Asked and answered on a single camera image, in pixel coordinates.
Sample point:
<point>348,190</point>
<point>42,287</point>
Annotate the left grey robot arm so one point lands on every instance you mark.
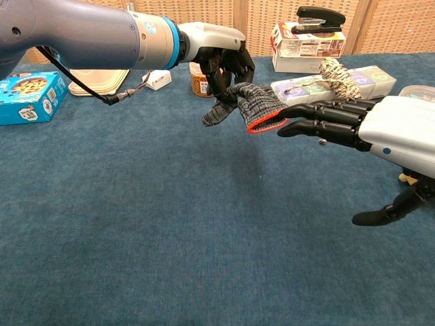
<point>88,34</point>

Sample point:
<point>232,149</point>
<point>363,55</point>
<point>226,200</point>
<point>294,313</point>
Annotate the small white box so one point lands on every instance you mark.
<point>158,81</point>

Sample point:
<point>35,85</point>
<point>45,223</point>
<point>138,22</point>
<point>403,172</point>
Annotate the grey knit work glove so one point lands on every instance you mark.
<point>255,102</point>

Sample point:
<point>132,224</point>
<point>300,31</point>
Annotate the woven folding screen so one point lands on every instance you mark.
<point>265,20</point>

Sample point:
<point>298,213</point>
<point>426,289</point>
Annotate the blue table mat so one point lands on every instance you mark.
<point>136,203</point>

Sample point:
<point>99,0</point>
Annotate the cream lidded food container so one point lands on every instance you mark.
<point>102,81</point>

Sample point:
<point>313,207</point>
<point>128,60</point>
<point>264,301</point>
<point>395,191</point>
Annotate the yellow duck plush toy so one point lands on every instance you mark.
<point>408,178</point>

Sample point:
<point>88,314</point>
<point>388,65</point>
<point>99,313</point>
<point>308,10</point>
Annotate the blue cookie box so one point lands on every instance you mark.
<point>30,98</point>

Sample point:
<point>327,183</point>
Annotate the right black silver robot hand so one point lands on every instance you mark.
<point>397,129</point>

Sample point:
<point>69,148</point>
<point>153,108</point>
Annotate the plain white flat box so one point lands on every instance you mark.
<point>292,64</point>

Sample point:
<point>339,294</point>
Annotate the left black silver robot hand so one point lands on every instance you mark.
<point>214,40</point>

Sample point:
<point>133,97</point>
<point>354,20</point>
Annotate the clear jar brown contents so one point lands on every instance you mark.
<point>198,83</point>

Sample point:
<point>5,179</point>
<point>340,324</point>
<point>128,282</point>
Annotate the black stapler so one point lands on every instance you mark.
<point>319,18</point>

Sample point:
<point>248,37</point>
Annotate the red white printed snack box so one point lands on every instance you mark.
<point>306,45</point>

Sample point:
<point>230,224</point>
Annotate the wrapped multipack of small boxes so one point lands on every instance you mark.
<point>374,79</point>

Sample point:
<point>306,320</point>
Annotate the clear tub of binder clips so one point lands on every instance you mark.
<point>418,91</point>

